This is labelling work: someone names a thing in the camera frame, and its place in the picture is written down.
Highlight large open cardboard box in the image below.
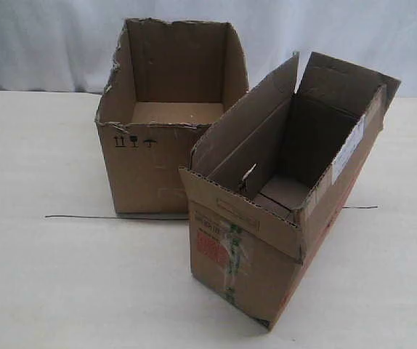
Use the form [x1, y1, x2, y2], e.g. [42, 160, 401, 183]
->
[94, 18, 249, 214]

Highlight narrow cardboard box with flaps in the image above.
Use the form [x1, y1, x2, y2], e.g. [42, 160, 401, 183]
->
[179, 52, 400, 329]

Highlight thin black wire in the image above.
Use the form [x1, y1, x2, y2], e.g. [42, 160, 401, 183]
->
[44, 205, 379, 220]

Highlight white backdrop cloth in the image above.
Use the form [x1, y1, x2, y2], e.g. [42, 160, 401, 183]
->
[0, 1, 417, 97]

